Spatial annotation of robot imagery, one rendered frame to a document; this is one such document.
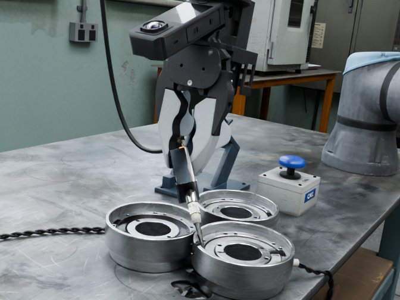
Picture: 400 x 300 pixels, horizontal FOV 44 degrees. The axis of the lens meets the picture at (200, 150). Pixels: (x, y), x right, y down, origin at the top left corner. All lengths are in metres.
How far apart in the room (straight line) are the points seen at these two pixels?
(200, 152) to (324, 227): 0.23
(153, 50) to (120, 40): 2.29
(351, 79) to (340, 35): 3.44
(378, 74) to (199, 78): 0.49
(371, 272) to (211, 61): 0.77
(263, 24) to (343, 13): 1.72
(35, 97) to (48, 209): 1.78
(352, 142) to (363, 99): 0.08
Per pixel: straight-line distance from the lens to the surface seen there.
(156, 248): 0.51
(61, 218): 0.65
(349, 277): 1.16
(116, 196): 0.73
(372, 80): 0.98
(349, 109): 1.01
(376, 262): 1.26
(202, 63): 0.55
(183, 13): 0.54
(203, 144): 0.55
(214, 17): 0.55
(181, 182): 0.54
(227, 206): 0.64
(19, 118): 2.41
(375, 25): 4.36
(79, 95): 2.62
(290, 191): 0.72
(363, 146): 1.00
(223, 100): 0.54
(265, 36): 2.80
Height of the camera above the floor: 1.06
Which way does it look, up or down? 15 degrees down
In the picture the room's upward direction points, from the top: 6 degrees clockwise
